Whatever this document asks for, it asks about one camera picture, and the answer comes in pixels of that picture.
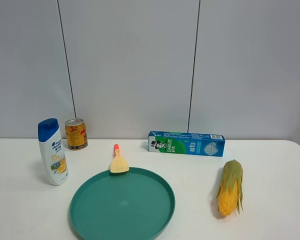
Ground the gold energy drink can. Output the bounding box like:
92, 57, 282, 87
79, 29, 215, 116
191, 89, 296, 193
65, 118, 88, 151

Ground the blue green toothpaste box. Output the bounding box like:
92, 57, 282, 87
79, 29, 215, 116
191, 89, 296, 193
148, 131, 226, 157

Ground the round teal plastic plate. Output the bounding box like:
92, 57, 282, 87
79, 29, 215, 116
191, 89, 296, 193
69, 167, 176, 240

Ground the white blue shampoo bottle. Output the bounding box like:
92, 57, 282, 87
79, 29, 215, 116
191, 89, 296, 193
38, 118, 69, 186

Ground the yellow corn cob with husk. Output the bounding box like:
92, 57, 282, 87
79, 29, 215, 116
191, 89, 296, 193
216, 159, 243, 217

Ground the yellow toy spatula red handle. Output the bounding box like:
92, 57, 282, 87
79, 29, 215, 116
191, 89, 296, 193
110, 144, 130, 174

